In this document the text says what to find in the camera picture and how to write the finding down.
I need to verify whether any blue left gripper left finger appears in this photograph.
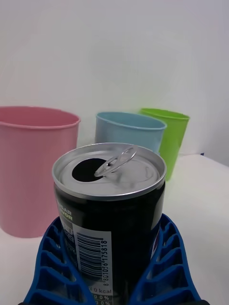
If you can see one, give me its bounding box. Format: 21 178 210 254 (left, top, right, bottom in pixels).
22 216 96 305

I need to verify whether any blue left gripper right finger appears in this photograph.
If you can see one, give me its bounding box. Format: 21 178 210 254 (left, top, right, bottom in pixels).
129 213 202 305

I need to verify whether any black drink can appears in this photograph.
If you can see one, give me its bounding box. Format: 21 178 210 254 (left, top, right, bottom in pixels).
52 142 167 305

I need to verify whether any pink plastic bin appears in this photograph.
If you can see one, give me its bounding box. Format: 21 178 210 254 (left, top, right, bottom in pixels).
0 106 82 239

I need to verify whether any green plastic bin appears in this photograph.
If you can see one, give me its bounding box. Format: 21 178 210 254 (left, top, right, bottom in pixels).
138 108 190 182

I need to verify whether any pale blue plastic bin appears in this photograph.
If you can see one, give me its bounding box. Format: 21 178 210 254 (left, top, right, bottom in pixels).
95 112 167 153

